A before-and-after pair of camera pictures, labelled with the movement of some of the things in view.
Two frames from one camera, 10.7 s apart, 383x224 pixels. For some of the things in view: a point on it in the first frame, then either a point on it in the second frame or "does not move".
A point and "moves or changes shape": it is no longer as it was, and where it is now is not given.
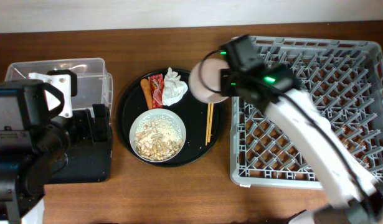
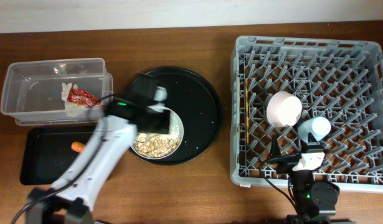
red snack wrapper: x=157 y=86 moves or changes shape
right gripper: x=226 y=86 to x=276 y=157
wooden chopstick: x=210 y=122 to x=247 y=109
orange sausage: x=146 y=86 moves or changes shape
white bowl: x=205 y=79 moves or changes shape
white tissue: x=174 y=89 moves or changes shape
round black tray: x=203 y=121 does not move
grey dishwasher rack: x=348 y=78 does not move
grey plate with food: x=157 y=135 does not move
